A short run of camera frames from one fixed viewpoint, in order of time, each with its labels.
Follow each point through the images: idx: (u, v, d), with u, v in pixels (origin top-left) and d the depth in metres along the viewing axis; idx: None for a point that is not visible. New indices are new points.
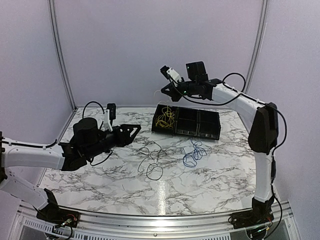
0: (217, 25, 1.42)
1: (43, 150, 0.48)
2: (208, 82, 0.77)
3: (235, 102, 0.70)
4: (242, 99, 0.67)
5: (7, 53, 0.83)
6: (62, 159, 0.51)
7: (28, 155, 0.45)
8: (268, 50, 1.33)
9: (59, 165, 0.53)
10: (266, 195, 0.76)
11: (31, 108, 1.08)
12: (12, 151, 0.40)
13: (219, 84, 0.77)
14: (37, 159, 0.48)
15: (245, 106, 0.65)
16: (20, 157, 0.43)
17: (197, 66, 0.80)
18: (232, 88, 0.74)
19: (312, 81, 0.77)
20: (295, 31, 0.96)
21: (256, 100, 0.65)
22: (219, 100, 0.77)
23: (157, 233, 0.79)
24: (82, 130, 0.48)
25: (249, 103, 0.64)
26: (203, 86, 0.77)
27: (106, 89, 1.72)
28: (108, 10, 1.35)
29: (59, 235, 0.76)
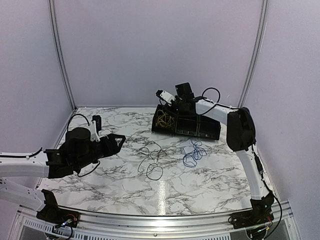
0: (218, 25, 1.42)
1: (27, 161, 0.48)
2: (192, 100, 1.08)
3: (213, 111, 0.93)
4: (218, 108, 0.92)
5: (7, 52, 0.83)
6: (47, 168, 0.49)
7: (9, 166, 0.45)
8: (268, 49, 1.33)
9: (46, 174, 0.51)
10: (260, 192, 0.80)
11: (30, 108, 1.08)
12: None
13: (200, 100, 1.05)
14: (19, 170, 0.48)
15: (221, 113, 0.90)
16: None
17: (184, 87, 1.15)
18: (211, 101, 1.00)
19: (312, 82, 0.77)
20: (296, 30, 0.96)
21: (228, 107, 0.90)
22: (201, 111, 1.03)
23: (157, 233, 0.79)
24: (75, 138, 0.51)
25: (223, 110, 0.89)
26: (188, 103, 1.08)
27: (106, 89, 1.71)
28: (108, 10, 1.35)
29: (59, 235, 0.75)
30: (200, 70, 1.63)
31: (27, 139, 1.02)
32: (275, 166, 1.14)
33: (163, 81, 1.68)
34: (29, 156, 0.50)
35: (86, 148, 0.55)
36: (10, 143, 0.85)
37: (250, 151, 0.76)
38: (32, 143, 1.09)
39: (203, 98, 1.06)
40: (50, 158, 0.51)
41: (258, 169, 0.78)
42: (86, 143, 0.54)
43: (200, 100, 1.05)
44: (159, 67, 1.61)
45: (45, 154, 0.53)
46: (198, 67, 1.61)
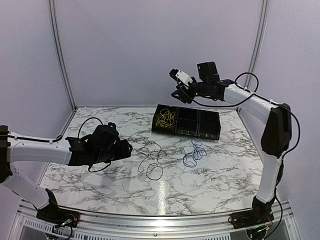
0: (218, 25, 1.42)
1: (50, 145, 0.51)
2: (220, 83, 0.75)
3: (248, 103, 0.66)
4: (256, 99, 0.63)
5: (7, 52, 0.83)
6: (70, 153, 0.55)
7: (33, 149, 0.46)
8: (268, 49, 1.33)
9: (66, 160, 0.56)
10: (268, 197, 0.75)
11: (30, 108, 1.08)
12: (18, 146, 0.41)
13: (231, 84, 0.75)
14: (41, 153, 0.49)
15: (257, 107, 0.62)
16: (20, 152, 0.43)
17: (209, 67, 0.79)
18: (245, 88, 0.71)
19: (312, 82, 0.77)
20: (296, 29, 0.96)
21: (269, 101, 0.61)
22: (231, 100, 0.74)
23: (157, 233, 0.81)
24: (108, 131, 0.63)
25: (262, 103, 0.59)
26: (215, 86, 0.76)
27: (106, 89, 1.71)
28: (108, 10, 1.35)
29: (59, 235, 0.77)
30: None
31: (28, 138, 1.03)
32: None
33: (163, 81, 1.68)
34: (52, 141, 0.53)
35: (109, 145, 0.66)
36: None
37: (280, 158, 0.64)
38: None
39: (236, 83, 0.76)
40: (72, 145, 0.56)
41: (277, 177, 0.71)
42: (112, 141, 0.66)
43: (231, 85, 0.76)
44: (159, 67, 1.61)
45: (68, 141, 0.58)
46: (198, 67, 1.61)
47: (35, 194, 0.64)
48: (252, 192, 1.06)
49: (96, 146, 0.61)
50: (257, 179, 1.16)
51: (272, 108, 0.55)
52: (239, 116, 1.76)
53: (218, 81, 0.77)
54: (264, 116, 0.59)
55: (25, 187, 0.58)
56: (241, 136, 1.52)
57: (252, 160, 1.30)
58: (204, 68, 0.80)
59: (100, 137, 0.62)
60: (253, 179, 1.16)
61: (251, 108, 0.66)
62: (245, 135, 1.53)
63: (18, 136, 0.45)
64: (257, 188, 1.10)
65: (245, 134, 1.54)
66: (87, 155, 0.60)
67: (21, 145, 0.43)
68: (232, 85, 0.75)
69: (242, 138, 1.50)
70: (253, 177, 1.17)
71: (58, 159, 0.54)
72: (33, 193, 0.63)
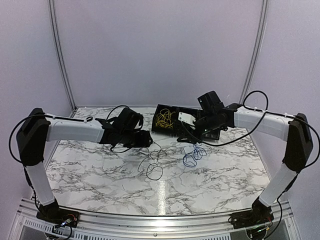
0: (218, 25, 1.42)
1: (85, 123, 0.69)
2: (227, 109, 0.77)
3: (263, 123, 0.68)
4: (270, 117, 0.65)
5: (7, 53, 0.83)
6: (103, 130, 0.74)
7: (70, 126, 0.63)
8: (269, 49, 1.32)
9: (99, 137, 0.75)
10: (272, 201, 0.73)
11: (31, 109, 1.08)
12: (58, 123, 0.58)
13: (239, 108, 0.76)
14: (77, 130, 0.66)
15: (274, 124, 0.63)
16: (61, 128, 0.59)
17: (210, 97, 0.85)
18: (255, 108, 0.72)
19: (313, 82, 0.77)
20: (298, 29, 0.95)
21: (284, 115, 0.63)
22: (243, 124, 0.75)
23: (157, 233, 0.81)
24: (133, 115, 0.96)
25: (278, 119, 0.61)
26: (223, 114, 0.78)
27: (106, 89, 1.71)
28: (108, 11, 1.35)
29: (59, 235, 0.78)
30: (200, 70, 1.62)
31: None
32: (274, 166, 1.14)
33: (163, 81, 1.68)
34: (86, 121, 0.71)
35: (131, 126, 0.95)
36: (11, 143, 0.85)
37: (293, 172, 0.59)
38: None
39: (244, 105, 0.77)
40: (103, 125, 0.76)
41: (286, 187, 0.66)
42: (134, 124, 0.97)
43: (240, 109, 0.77)
44: (159, 67, 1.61)
45: (98, 121, 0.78)
46: (198, 67, 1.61)
47: (44, 186, 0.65)
48: (252, 192, 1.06)
49: (122, 125, 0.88)
50: (257, 179, 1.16)
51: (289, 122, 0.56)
52: None
53: (224, 108, 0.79)
54: (284, 132, 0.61)
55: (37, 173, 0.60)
56: (241, 136, 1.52)
57: (252, 160, 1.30)
58: (204, 100, 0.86)
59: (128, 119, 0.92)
60: (253, 178, 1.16)
61: (267, 127, 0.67)
62: (245, 135, 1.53)
63: (56, 116, 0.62)
64: (257, 188, 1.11)
65: (245, 134, 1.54)
66: (114, 132, 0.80)
67: (60, 123, 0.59)
68: (241, 108, 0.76)
69: (242, 138, 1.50)
70: (253, 177, 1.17)
71: (92, 137, 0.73)
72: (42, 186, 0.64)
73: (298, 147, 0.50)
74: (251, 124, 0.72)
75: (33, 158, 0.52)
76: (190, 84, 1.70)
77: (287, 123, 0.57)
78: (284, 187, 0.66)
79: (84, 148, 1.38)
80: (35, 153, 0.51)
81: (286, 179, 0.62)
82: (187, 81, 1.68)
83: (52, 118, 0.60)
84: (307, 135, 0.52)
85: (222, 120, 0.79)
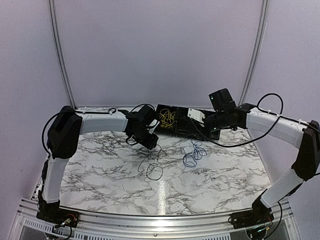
0: (219, 24, 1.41)
1: (112, 115, 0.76)
2: (239, 109, 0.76)
3: (276, 127, 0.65)
4: (284, 122, 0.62)
5: (7, 52, 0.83)
6: (127, 120, 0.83)
7: (99, 120, 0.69)
8: (271, 49, 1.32)
9: (123, 126, 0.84)
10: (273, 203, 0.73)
11: (31, 109, 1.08)
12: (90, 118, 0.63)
13: (253, 109, 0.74)
14: (105, 123, 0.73)
15: (287, 130, 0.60)
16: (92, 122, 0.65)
17: (222, 95, 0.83)
18: (268, 111, 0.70)
19: (315, 82, 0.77)
20: (299, 29, 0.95)
21: (298, 121, 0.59)
22: (255, 126, 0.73)
23: (157, 233, 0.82)
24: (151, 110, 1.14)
25: (292, 125, 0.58)
26: (235, 113, 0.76)
27: (106, 89, 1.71)
28: (109, 11, 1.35)
29: (59, 235, 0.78)
30: (201, 70, 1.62)
31: (27, 138, 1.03)
32: (275, 166, 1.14)
33: (163, 81, 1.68)
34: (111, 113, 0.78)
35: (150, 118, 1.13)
36: (11, 142, 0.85)
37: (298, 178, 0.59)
38: (32, 143, 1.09)
39: (258, 107, 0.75)
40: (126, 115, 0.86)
41: (289, 192, 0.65)
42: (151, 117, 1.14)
43: (254, 110, 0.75)
44: (160, 67, 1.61)
45: (121, 112, 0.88)
46: (199, 67, 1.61)
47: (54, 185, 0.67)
48: (252, 192, 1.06)
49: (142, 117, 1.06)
50: (257, 179, 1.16)
51: (304, 129, 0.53)
52: None
53: (237, 107, 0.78)
54: (297, 139, 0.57)
55: (55, 169, 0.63)
56: (241, 136, 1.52)
57: (252, 160, 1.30)
58: (216, 97, 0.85)
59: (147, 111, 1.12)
60: (253, 178, 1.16)
61: (281, 132, 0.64)
62: (245, 136, 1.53)
63: (86, 112, 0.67)
64: (257, 188, 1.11)
65: (245, 134, 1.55)
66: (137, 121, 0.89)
67: (91, 117, 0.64)
68: (254, 110, 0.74)
69: (242, 138, 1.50)
70: (253, 177, 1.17)
71: (118, 126, 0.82)
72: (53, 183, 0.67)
73: (310, 157, 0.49)
74: (264, 127, 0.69)
75: (68, 151, 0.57)
76: (190, 84, 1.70)
77: (302, 131, 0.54)
78: (286, 192, 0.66)
79: (84, 148, 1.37)
80: (69, 146, 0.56)
81: (289, 184, 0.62)
82: (188, 81, 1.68)
83: (82, 113, 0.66)
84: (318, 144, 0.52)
85: (233, 120, 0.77)
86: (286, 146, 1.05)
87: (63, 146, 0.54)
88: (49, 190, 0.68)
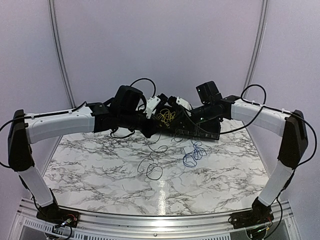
0: (218, 25, 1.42)
1: (71, 114, 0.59)
2: (224, 101, 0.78)
3: (260, 117, 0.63)
4: (267, 111, 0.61)
5: (8, 52, 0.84)
6: (92, 118, 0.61)
7: (53, 123, 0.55)
8: (269, 48, 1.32)
9: (91, 126, 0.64)
10: (271, 200, 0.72)
11: (31, 108, 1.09)
12: (35, 124, 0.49)
13: (237, 100, 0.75)
14: (65, 125, 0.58)
15: (270, 119, 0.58)
16: (41, 128, 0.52)
17: (208, 86, 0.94)
18: (252, 102, 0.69)
19: (313, 82, 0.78)
20: (298, 29, 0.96)
21: (281, 111, 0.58)
22: (239, 116, 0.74)
23: (157, 233, 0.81)
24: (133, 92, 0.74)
25: (275, 114, 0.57)
26: (220, 105, 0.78)
27: (106, 89, 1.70)
28: (108, 11, 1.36)
29: (59, 235, 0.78)
30: (200, 70, 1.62)
31: None
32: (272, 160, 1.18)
33: (163, 81, 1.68)
34: (71, 111, 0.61)
35: (132, 104, 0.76)
36: None
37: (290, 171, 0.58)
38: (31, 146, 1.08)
39: (242, 99, 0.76)
40: (92, 111, 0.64)
41: (284, 185, 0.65)
42: (136, 101, 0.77)
43: (237, 101, 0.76)
44: (159, 67, 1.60)
45: (88, 108, 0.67)
46: (198, 67, 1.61)
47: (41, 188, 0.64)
48: (252, 192, 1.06)
49: (119, 107, 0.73)
50: (256, 179, 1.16)
51: (286, 118, 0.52)
52: None
53: (222, 99, 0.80)
54: (281, 128, 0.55)
55: (34, 175, 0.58)
56: (240, 136, 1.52)
57: (252, 160, 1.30)
58: (203, 89, 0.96)
59: (122, 95, 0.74)
60: (253, 178, 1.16)
61: (265, 122, 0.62)
62: (245, 135, 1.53)
63: (35, 115, 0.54)
64: (257, 188, 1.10)
65: (245, 134, 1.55)
66: (111, 116, 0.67)
67: (39, 122, 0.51)
68: (238, 101, 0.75)
69: (242, 138, 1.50)
70: (253, 177, 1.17)
71: (84, 127, 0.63)
72: (37, 187, 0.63)
73: (292, 135, 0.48)
74: (248, 117, 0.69)
75: (25, 162, 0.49)
76: (190, 84, 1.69)
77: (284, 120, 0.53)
78: (281, 185, 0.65)
79: (84, 148, 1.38)
80: (24, 159, 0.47)
81: (283, 178, 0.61)
82: (187, 81, 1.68)
83: (30, 118, 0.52)
84: (302, 133, 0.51)
85: (220, 111, 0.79)
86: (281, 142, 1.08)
87: (14, 161, 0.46)
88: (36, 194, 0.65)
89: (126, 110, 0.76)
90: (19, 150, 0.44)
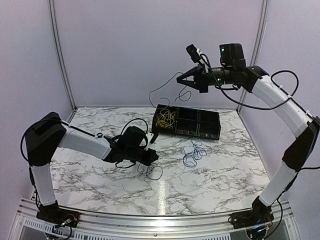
0: (218, 25, 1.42)
1: (96, 139, 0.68)
2: (251, 69, 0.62)
3: (280, 108, 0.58)
4: (292, 106, 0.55)
5: (7, 52, 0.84)
6: (109, 149, 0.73)
7: (82, 139, 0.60)
8: (269, 48, 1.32)
9: (104, 155, 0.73)
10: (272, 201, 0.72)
11: (31, 108, 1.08)
12: (72, 132, 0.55)
13: (265, 77, 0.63)
14: (85, 144, 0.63)
15: (291, 115, 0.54)
16: (72, 138, 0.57)
17: (236, 47, 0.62)
18: (280, 87, 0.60)
19: (314, 82, 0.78)
20: (298, 28, 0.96)
21: (305, 111, 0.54)
22: (259, 95, 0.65)
23: (157, 233, 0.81)
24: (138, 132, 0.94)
25: (299, 113, 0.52)
26: (245, 73, 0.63)
27: (106, 89, 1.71)
28: (108, 10, 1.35)
29: (59, 235, 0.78)
30: None
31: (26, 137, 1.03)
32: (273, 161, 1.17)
33: (163, 81, 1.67)
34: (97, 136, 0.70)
35: (137, 142, 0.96)
36: (11, 142, 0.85)
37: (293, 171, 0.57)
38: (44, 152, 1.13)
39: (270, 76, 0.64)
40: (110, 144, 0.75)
41: (286, 186, 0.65)
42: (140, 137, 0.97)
43: (265, 77, 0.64)
44: (159, 67, 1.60)
45: (106, 139, 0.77)
46: None
47: (47, 187, 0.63)
48: (252, 192, 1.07)
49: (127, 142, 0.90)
50: (257, 179, 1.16)
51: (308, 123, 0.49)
52: (239, 116, 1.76)
53: (247, 67, 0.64)
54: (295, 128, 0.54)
55: (43, 172, 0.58)
56: (240, 136, 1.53)
57: (251, 160, 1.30)
58: (228, 51, 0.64)
59: (131, 136, 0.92)
60: (253, 178, 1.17)
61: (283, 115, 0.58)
62: (245, 135, 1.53)
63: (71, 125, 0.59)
64: (257, 188, 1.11)
65: (245, 134, 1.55)
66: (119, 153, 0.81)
67: (74, 133, 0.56)
68: (266, 78, 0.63)
69: (242, 138, 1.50)
70: (253, 177, 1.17)
71: (98, 154, 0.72)
72: (44, 184, 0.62)
73: (309, 136, 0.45)
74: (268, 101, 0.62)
75: (43, 158, 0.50)
76: None
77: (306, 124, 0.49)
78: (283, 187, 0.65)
79: None
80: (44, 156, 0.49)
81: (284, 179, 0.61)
82: None
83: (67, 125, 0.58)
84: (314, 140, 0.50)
85: (241, 81, 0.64)
86: (281, 143, 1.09)
87: (34, 156, 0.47)
88: (43, 193, 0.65)
89: (131, 147, 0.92)
90: (46, 146, 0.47)
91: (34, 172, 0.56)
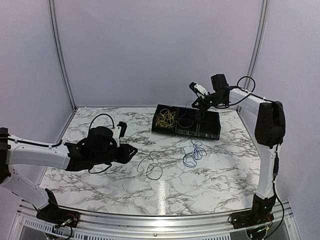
0: (217, 25, 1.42)
1: (50, 149, 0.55)
2: (226, 87, 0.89)
3: (245, 101, 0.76)
4: (253, 98, 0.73)
5: (7, 53, 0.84)
6: (68, 159, 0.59)
7: (32, 153, 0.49)
8: (269, 48, 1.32)
9: (64, 165, 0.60)
10: (266, 192, 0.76)
11: (31, 108, 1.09)
12: (18, 149, 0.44)
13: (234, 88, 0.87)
14: (37, 157, 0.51)
15: (253, 103, 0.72)
16: (20, 155, 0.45)
17: (218, 77, 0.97)
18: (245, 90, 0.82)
19: (313, 82, 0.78)
20: (297, 28, 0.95)
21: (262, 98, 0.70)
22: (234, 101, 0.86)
23: (157, 233, 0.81)
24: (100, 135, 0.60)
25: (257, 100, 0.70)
26: (222, 90, 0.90)
27: (106, 89, 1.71)
28: (108, 10, 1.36)
29: (59, 235, 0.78)
30: (200, 69, 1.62)
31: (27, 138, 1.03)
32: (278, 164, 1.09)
33: (163, 80, 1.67)
34: (52, 146, 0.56)
35: (104, 146, 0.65)
36: None
37: (273, 150, 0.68)
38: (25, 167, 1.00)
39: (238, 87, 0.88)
40: (71, 151, 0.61)
41: (273, 171, 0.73)
42: (107, 140, 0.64)
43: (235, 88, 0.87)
44: (159, 67, 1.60)
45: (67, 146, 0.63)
46: (198, 67, 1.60)
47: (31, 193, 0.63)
48: (252, 192, 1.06)
49: (91, 149, 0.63)
50: (257, 179, 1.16)
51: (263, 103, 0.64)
52: (239, 116, 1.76)
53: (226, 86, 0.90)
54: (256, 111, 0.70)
55: (13, 184, 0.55)
56: (241, 136, 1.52)
57: (252, 160, 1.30)
58: (215, 79, 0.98)
59: (93, 141, 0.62)
60: (254, 178, 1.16)
61: (248, 106, 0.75)
62: (245, 135, 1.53)
63: (18, 139, 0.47)
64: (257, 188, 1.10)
65: (245, 134, 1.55)
66: (84, 159, 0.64)
67: (21, 149, 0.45)
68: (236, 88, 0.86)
69: (242, 138, 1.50)
70: (253, 177, 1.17)
71: (56, 164, 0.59)
72: (26, 192, 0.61)
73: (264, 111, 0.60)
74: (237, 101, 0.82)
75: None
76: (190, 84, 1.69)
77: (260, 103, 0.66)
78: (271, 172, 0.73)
79: None
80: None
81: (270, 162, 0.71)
82: (187, 81, 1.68)
83: (13, 140, 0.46)
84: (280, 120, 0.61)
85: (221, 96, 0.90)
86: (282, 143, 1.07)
87: None
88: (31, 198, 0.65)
89: (98, 151, 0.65)
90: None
91: (5, 186, 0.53)
